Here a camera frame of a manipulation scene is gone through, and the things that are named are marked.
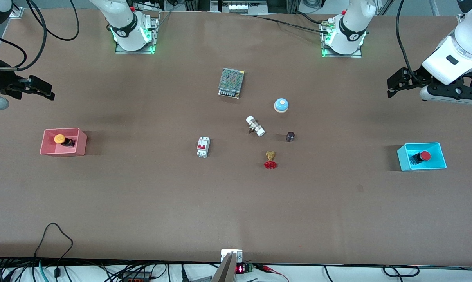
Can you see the blue plastic bin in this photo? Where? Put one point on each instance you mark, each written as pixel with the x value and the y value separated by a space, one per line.
pixel 408 150

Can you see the pink plastic bin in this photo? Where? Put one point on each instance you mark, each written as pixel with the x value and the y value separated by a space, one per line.
pixel 74 135

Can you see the blue dome button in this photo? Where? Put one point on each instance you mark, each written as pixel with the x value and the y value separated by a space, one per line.
pixel 281 105

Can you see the silver device behind table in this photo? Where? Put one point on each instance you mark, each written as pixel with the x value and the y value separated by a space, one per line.
pixel 238 6

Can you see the white pipe fitting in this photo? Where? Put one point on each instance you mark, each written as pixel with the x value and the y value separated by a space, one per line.
pixel 255 126

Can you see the white red circuit breaker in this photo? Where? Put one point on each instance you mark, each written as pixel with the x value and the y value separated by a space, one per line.
pixel 203 147

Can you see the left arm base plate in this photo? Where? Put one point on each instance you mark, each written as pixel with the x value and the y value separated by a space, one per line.
pixel 357 54

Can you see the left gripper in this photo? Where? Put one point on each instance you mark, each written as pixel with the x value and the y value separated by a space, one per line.
pixel 417 76

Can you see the red push button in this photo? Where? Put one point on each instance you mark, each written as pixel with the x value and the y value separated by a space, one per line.
pixel 426 156

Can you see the red digit display module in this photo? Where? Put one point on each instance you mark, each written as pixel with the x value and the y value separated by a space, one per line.
pixel 244 269

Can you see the dark small cylinder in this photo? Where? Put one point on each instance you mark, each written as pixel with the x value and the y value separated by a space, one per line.
pixel 290 136

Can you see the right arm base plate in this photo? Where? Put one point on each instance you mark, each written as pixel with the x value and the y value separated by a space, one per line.
pixel 154 35

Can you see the silver corner bracket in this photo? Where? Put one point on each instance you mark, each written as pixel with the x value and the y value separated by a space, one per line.
pixel 17 12

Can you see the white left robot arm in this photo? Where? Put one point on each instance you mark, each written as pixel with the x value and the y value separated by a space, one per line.
pixel 347 35

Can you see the yellow push button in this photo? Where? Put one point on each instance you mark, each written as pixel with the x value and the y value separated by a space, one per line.
pixel 59 138

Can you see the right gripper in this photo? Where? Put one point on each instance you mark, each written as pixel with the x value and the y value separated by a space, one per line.
pixel 0 79

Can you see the silver camera mount bracket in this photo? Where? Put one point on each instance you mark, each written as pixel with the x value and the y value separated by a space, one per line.
pixel 231 255

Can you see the metal mesh power supply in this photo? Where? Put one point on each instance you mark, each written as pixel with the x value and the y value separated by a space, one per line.
pixel 231 80

